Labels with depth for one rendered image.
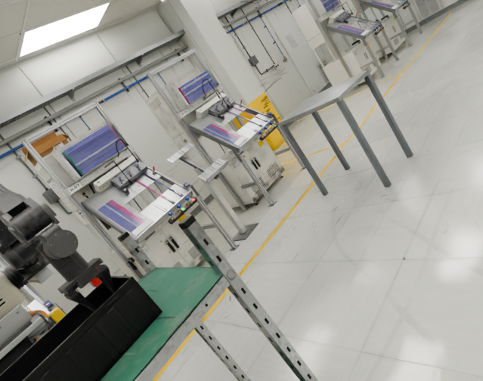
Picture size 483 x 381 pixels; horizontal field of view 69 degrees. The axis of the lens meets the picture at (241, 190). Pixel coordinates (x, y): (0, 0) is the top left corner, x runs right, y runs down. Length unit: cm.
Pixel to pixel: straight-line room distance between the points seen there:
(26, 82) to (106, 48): 123
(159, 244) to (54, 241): 268
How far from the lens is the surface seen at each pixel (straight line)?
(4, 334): 140
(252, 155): 426
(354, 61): 678
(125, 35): 608
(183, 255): 356
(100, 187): 348
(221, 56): 612
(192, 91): 423
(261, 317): 89
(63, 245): 81
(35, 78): 537
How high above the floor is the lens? 127
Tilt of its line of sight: 14 degrees down
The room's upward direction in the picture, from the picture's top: 35 degrees counter-clockwise
